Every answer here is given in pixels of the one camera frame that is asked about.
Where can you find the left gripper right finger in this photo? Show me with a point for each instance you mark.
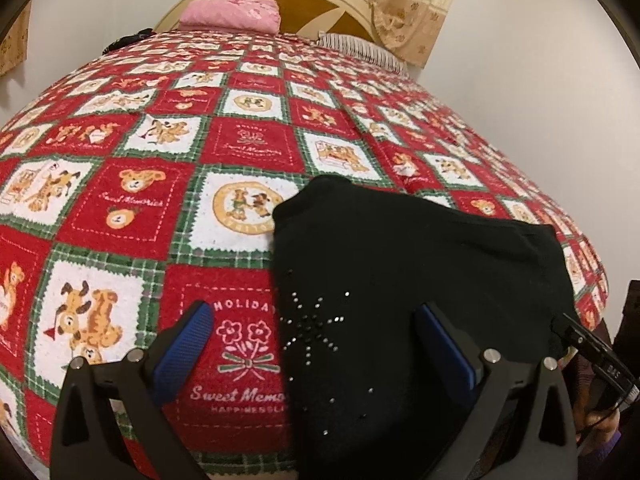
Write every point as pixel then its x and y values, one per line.
pixel 535 393

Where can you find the pink folded blanket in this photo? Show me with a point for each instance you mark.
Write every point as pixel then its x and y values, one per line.
pixel 247 15

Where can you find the person's right hand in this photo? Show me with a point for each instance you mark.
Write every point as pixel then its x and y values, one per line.
pixel 594 428

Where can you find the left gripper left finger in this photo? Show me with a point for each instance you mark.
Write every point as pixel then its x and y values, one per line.
pixel 86 439

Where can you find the black object beside bed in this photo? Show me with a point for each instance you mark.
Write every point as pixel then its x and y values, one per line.
pixel 127 41

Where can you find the beige curtain on left wall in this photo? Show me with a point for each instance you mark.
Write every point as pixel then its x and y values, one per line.
pixel 14 45

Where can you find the red patchwork bedspread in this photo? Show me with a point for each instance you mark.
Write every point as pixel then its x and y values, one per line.
pixel 147 179

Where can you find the striped pillow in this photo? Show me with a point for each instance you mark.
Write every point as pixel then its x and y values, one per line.
pixel 364 50

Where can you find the black pants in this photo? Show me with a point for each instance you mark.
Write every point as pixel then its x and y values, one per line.
pixel 371 394

